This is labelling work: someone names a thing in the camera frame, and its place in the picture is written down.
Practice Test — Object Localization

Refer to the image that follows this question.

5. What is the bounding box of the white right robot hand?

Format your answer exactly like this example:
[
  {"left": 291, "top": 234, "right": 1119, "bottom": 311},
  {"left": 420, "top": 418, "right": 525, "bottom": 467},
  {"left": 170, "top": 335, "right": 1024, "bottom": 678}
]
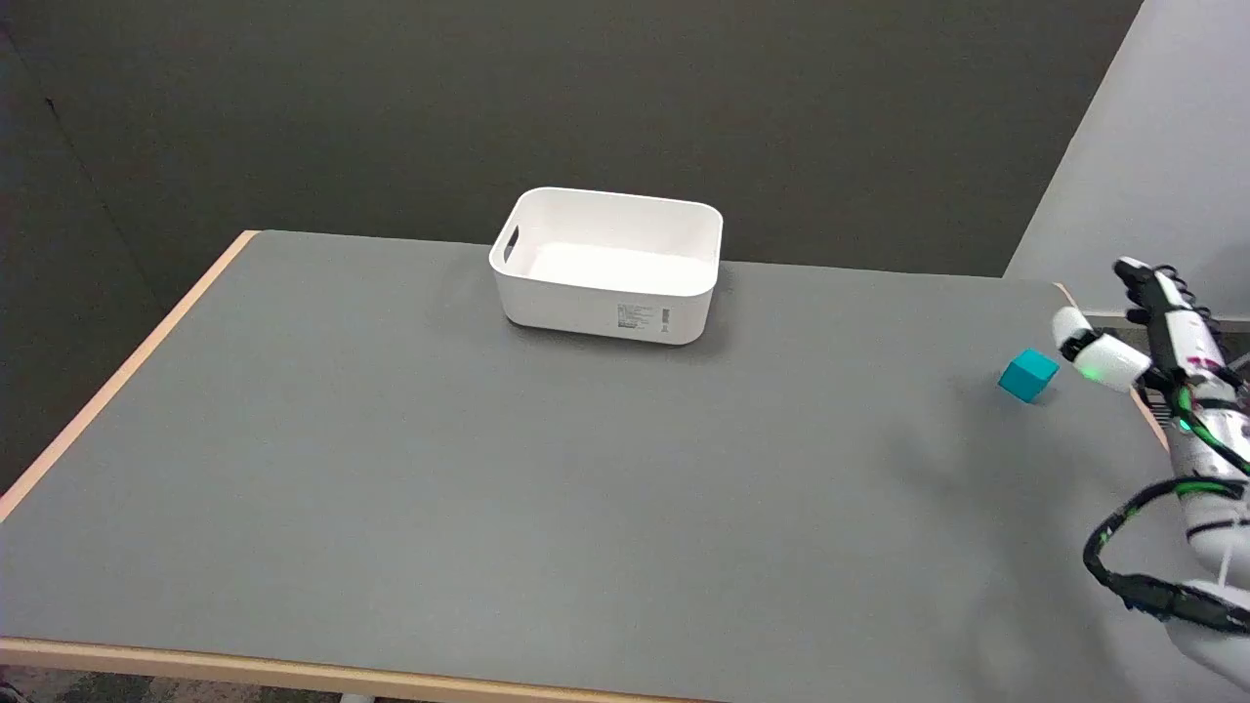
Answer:
[{"left": 1052, "top": 257, "right": 1250, "bottom": 462}]

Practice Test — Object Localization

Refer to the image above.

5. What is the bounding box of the blue wooden cube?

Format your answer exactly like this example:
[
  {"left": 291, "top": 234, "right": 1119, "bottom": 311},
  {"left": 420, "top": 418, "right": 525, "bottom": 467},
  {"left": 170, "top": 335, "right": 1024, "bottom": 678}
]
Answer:
[{"left": 997, "top": 349, "right": 1061, "bottom": 403}]

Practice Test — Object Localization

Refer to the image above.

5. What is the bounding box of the white plastic storage bin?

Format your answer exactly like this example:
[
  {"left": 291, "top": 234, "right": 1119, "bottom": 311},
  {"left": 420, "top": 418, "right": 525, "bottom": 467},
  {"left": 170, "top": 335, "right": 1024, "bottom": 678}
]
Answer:
[{"left": 488, "top": 186, "right": 725, "bottom": 346}]

